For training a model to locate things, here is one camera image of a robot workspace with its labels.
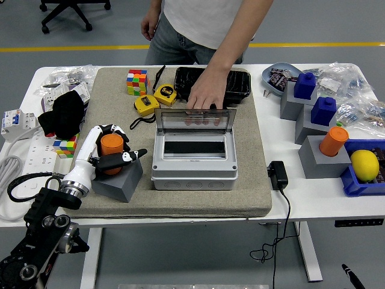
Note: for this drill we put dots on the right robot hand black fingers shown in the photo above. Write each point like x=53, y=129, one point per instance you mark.
x=352, y=275

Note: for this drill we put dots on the person's left hand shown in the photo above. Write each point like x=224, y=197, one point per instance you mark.
x=209, y=91

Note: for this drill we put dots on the person's right hand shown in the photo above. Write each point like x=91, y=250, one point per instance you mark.
x=149, y=28

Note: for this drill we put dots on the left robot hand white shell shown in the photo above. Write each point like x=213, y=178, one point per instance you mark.
x=84, y=153

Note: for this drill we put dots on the orange cylinder battery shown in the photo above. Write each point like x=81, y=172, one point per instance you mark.
x=111, y=146
x=333, y=142

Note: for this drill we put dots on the grey block with round hole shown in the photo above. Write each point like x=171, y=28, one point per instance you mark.
x=120, y=186

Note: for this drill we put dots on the grey box with clear lid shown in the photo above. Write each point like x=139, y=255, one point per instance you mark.
x=192, y=174

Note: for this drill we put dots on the person's right forearm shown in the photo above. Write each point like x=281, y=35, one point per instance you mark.
x=155, y=7

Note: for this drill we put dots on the person's left forearm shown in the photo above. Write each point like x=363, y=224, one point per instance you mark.
x=237, y=39

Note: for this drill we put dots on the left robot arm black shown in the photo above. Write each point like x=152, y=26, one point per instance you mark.
x=45, y=210

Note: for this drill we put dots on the colourful puzzle cube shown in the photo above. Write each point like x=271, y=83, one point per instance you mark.
x=137, y=82
x=66, y=146

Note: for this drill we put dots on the black plastic tray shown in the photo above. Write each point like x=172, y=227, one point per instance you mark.
x=237, y=84

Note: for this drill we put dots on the black cloth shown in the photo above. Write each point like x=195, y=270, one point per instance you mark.
x=61, y=117

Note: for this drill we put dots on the yellow tape measure printed label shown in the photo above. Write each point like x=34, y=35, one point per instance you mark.
x=165, y=94

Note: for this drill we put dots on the white power strip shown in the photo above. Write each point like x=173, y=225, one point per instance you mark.
x=39, y=153

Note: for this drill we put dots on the white table leg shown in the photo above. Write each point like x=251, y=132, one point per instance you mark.
x=309, y=256
x=91, y=256

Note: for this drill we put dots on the person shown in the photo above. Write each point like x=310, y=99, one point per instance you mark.
x=195, y=24

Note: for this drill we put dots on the black table control panel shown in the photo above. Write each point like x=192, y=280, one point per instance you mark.
x=359, y=223

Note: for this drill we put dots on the small metal screws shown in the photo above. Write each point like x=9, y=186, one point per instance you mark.
x=266, y=93

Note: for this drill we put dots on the white socket plate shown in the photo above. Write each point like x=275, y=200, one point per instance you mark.
x=50, y=97
x=80, y=91

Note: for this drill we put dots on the dark wrapped candy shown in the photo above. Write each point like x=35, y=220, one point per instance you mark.
x=276, y=80
x=285, y=73

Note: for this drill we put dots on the white circuit breaker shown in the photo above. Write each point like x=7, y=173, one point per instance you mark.
x=18, y=123

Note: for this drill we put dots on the clear bag of small parts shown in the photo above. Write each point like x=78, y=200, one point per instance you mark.
x=361, y=116
x=75, y=75
x=49, y=85
x=323, y=70

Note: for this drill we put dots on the blue-grey dish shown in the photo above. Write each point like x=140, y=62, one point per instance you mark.
x=281, y=67

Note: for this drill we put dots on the black office chair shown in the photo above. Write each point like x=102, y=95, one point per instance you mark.
x=67, y=10

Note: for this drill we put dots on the grey block holder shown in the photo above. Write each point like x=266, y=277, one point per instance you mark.
x=306, y=132
x=322, y=167
x=291, y=109

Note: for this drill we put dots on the blue plastic bin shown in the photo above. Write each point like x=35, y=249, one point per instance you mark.
x=352, y=183

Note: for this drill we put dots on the blue bottle-shaped block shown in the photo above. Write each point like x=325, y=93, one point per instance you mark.
x=304, y=87
x=323, y=112

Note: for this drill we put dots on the grey-brown mat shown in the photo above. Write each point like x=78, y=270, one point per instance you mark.
x=168, y=201

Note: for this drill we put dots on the black power adapter plug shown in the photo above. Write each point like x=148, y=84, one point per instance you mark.
x=278, y=175

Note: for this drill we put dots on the dark cylindrical parts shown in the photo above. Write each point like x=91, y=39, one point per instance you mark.
x=381, y=168

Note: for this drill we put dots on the yellow lemon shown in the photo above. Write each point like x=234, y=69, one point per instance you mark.
x=364, y=165

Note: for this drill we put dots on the clear bag of white parts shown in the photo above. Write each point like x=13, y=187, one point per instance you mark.
x=328, y=85

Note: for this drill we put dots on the clear bag of blue parts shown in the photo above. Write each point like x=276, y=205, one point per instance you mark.
x=358, y=81

